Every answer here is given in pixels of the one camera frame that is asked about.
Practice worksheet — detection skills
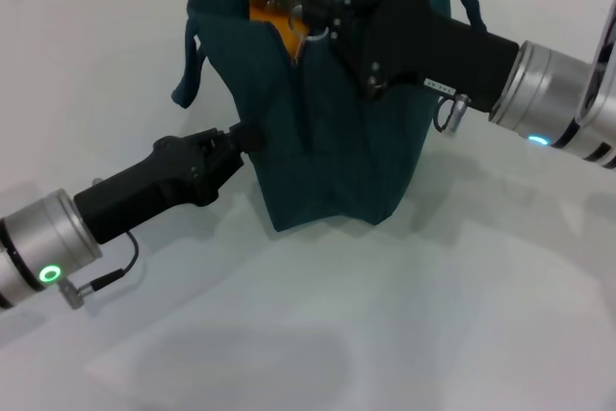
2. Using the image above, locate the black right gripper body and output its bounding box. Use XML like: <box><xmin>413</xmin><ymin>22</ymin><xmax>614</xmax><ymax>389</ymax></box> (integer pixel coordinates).
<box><xmin>341</xmin><ymin>0</ymin><xmax>523</xmax><ymax>117</ymax></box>

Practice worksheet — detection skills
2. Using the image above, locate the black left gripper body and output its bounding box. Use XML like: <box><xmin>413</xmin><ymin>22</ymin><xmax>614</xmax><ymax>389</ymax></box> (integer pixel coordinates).
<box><xmin>74</xmin><ymin>135</ymin><xmax>227</xmax><ymax>244</ymax></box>

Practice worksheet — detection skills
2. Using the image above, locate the orange yellow pear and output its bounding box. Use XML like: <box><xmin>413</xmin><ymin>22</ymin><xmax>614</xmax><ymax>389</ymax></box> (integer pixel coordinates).
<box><xmin>249</xmin><ymin>6</ymin><xmax>310</xmax><ymax>66</ymax></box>

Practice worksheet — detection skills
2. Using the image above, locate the dark teal insulated lunch bag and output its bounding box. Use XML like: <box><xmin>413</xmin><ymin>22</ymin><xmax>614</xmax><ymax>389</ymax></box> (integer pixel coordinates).
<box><xmin>171</xmin><ymin>0</ymin><xmax>487</xmax><ymax>234</ymax></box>

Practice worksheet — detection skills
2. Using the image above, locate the right gripper cable with plug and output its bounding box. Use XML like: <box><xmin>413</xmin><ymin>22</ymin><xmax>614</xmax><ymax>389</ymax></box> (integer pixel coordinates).
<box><xmin>435</xmin><ymin>92</ymin><xmax>473</xmax><ymax>137</ymax></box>

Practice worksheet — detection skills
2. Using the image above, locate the gripper cable with plug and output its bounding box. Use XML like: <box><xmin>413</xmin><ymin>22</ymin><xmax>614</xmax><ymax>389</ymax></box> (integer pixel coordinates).
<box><xmin>435</xmin><ymin>92</ymin><xmax>473</xmax><ymax>137</ymax></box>
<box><xmin>58</xmin><ymin>231</ymin><xmax>141</xmax><ymax>311</ymax></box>

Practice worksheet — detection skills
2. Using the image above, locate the left gripper cable with plug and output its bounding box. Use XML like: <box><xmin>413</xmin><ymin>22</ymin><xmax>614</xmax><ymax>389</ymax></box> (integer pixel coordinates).
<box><xmin>58</xmin><ymin>231</ymin><xmax>141</xmax><ymax>311</ymax></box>

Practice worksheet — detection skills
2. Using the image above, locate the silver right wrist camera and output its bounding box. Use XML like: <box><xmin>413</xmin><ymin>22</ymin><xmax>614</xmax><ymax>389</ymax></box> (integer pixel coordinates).
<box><xmin>583</xmin><ymin>0</ymin><xmax>616</xmax><ymax>119</ymax></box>

